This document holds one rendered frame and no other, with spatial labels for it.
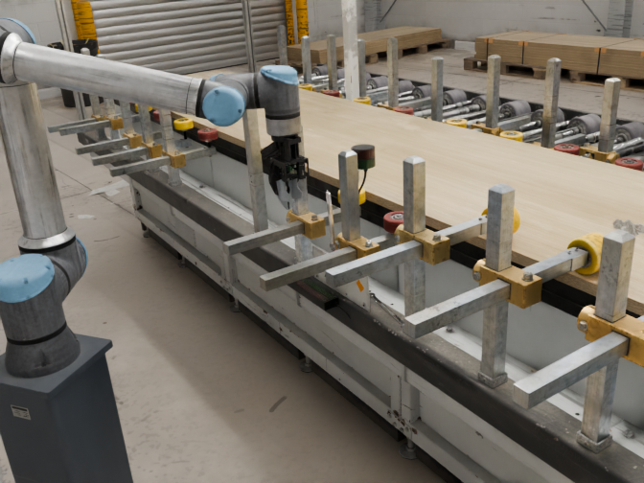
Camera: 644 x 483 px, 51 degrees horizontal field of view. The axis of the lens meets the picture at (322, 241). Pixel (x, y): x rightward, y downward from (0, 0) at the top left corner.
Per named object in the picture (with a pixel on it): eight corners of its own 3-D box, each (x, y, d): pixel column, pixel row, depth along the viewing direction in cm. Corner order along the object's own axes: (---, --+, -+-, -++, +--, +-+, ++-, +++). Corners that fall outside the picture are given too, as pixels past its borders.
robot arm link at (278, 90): (259, 64, 174) (298, 61, 173) (264, 112, 179) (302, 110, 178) (255, 70, 165) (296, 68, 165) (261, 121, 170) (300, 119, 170)
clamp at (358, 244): (364, 268, 171) (364, 250, 169) (334, 251, 182) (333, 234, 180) (382, 262, 174) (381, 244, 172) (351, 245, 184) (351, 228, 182)
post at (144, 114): (153, 189, 301) (135, 79, 282) (150, 187, 304) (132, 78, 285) (161, 187, 303) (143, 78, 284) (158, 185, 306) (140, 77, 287)
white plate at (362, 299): (368, 311, 175) (367, 277, 171) (312, 277, 195) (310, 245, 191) (370, 311, 175) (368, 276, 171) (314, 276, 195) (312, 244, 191)
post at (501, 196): (492, 403, 145) (502, 189, 126) (479, 395, 147) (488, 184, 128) (503, 397, 146) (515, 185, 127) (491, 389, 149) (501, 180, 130)
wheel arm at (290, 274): (266, 295, 161) (264, 279, 159) (260, 289, 163) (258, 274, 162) (408, 245, 182) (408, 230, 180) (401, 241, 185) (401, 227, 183)
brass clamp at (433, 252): (430, 266, 147) (430, 244, 145) (391, 247, 158) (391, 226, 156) (451, 258, 150) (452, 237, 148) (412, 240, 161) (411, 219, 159)
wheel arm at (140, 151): (94, 168, 280) (92, 158, 278) (92, 166, 283) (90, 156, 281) (193, 147, 301) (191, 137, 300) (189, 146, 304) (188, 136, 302)
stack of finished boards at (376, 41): (442, 39, 1029) (442, 28, 1022) (320, 63, 890) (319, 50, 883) (404, 36, 1083) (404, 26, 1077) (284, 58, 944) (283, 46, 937)
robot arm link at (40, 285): (-7, 342, 172) (-25, 280, 165) (21, 309, 188) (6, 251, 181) (54, 339, 172) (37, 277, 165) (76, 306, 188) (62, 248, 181)
